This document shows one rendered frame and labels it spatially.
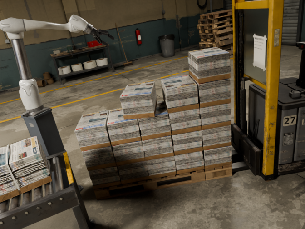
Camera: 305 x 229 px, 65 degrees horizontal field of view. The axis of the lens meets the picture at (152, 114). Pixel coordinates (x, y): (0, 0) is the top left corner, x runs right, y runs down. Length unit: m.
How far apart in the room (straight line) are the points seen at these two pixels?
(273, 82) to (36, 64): 7.57
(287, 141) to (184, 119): 0.98
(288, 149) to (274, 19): 1.21
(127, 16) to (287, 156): 7.56
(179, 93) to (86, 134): 0.92
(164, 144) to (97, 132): 0.63
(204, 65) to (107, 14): 7.05
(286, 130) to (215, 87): 0.76
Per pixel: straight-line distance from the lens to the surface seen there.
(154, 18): 9.53
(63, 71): 8.16
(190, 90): 2.15
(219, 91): 2.23
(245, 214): 2.37
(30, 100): 2.42
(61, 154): 2.03
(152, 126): 2.23
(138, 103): 2.13
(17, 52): 2.58
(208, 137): 2.38
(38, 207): 1.63
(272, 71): 2.16
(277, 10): 2.09
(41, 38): 8.65
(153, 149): 2.34
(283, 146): 2.58
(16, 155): 1.72
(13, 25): 2.41
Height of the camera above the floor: 1.72
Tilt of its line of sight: 24 degrees down
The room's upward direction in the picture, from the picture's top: 9 degrees counter-clockwise
